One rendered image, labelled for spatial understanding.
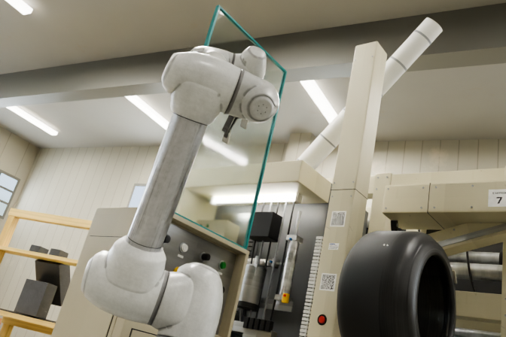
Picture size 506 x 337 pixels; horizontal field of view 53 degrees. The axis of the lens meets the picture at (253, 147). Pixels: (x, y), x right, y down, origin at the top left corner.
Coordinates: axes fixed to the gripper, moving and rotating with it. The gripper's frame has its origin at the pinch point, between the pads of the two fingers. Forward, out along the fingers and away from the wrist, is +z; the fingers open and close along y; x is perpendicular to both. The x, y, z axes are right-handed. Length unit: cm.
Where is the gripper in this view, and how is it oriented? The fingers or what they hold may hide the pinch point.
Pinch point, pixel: (234, 132)
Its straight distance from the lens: 216.8
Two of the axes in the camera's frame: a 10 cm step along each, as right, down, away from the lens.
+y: -5.4, 4.8, -7.0
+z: -2.2, 7.2, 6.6
